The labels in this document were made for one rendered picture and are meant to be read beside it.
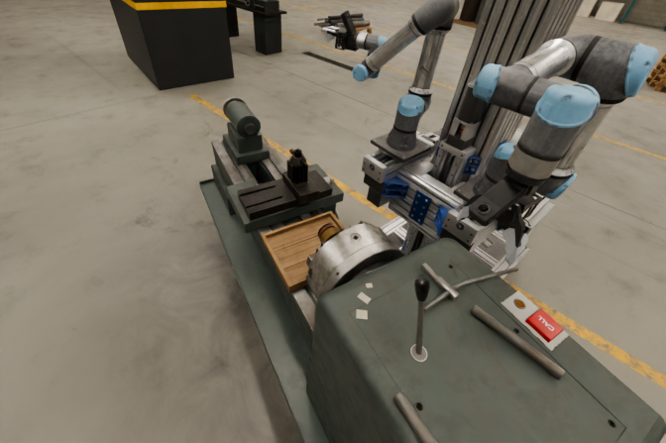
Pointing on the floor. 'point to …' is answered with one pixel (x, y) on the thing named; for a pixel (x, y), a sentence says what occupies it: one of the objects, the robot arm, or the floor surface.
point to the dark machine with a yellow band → (169, 15)
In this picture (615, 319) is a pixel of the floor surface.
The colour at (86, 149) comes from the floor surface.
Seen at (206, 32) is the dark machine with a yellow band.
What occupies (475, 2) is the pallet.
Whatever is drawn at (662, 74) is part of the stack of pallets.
